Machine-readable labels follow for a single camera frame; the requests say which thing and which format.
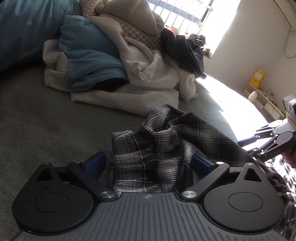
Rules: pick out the light blue garment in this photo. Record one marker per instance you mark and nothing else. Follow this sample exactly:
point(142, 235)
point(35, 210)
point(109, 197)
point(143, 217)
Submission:
point(93, 59)

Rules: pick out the pink houndstooth garment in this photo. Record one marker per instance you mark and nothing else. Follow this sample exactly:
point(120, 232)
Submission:
point(128, 30)

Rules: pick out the white fleece garment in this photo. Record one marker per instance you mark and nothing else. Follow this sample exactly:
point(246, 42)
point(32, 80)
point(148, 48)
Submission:
point(186, 84)

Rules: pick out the grey battery pack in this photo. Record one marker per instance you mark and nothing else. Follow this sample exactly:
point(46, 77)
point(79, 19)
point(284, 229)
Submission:
point(289, 103)

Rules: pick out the dark navy garment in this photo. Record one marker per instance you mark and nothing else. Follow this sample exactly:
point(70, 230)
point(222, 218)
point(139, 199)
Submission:
point(188, 57)

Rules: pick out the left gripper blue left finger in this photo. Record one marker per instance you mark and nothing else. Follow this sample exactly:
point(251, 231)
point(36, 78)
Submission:
point(95, 165)

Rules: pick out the person's right hand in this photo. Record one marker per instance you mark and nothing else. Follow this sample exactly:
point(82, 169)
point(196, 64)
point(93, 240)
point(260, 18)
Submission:
point(290, 158)

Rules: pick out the dark cloth in box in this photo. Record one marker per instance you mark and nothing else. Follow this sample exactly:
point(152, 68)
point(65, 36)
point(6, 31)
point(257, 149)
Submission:
point(198, 40)

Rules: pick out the yellow box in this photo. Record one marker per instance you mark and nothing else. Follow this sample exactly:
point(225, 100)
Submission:
point(257, 79)

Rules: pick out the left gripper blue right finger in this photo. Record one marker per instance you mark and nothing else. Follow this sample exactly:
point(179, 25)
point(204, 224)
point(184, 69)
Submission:
point(201, 166)

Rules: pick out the white low shelf unit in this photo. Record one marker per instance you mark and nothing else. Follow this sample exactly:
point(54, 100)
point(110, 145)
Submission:
point(263, 103)

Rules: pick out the blue duvet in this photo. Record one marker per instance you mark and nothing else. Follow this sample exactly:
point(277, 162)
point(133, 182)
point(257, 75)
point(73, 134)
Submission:
point(26, 25)

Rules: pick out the beige hooded sweatshirt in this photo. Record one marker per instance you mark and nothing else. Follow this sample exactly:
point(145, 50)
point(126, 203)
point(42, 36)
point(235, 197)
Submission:
point(137, 13)

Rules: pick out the cream white sheet garment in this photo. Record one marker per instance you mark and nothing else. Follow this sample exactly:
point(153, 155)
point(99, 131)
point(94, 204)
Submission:
point(151, 80)

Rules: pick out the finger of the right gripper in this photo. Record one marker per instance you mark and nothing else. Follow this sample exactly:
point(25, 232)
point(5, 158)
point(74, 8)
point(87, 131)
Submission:
point(253, 153)
point(247, 141)

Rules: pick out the dark plaid flannel pants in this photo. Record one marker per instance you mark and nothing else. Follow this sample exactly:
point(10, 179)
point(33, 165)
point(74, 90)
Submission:
point(157, 158)

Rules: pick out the window security bars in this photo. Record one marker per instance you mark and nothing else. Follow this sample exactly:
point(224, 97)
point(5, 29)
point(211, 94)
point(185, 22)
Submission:
point(188, 16)

